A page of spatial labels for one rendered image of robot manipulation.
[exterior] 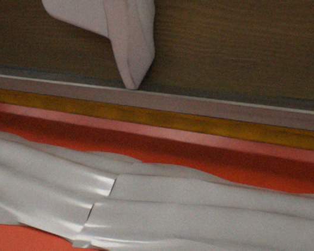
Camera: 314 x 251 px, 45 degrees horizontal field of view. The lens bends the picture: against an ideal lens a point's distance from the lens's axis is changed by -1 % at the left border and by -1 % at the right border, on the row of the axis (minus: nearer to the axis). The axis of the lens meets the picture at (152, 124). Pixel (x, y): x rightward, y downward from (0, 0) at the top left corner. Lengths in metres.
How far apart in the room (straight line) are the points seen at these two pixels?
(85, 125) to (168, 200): 0.11
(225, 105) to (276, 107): 0.02
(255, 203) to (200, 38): 0.09
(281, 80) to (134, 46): 0.07
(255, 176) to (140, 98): 0.07
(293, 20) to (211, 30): 0.04
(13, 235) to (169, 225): 0.07
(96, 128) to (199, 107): 0.09
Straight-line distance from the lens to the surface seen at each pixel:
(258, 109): 0.19
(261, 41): 0.19
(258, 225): 0.17
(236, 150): 0.23
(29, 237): 0.18
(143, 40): 0.19
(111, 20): 0.19
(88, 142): 0.24
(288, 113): 0.19
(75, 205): 0.18
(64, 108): 0.27
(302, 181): 0.21
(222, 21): 0.20
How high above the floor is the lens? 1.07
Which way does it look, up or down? 27 degrees down
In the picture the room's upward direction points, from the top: 3 degrees counter-clockwise
